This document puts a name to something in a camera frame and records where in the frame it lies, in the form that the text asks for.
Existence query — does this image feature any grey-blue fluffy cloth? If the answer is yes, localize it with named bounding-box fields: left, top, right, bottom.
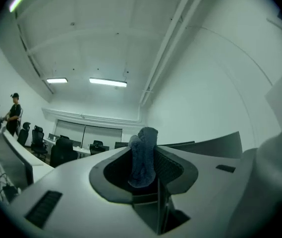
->
left=127, top=126, right=159, bottom=188

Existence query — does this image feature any short ceiling light panel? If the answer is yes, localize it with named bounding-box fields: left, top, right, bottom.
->
left=46, top=77, right=68, bottom=84

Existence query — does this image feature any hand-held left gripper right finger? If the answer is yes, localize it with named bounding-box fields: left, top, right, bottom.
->
left=155, top=145, right=249, bottom=238

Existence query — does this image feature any white ceiling pipe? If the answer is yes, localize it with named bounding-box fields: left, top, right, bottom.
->
left=139, top=0, right=198, bottom=104
left=142, top=0, right=210, bottom=107

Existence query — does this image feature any white desk partition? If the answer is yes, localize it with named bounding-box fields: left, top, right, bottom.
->
left=0, top=129, right=55, bottom=191

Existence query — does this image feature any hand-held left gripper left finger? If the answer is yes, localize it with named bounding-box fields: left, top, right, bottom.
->
left=6, top=146, right=159, bottom=238

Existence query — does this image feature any black office chair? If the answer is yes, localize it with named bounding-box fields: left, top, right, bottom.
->
left=16, top=121, right=32, bottom=148
left=49, top=134, right=79, bottom=169
left=89, top=140, right=110, bottom=156
left=30, top=125, right=49, bottom=162

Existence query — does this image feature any long ceiling light panel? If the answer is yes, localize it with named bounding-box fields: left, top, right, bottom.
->
left=89, top=77, right=128, bottom=88

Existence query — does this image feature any white window blind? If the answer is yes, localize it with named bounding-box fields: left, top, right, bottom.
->
left=56, top=119, right=86, bottom=143
left=84, top=124, right=123, bottom=149

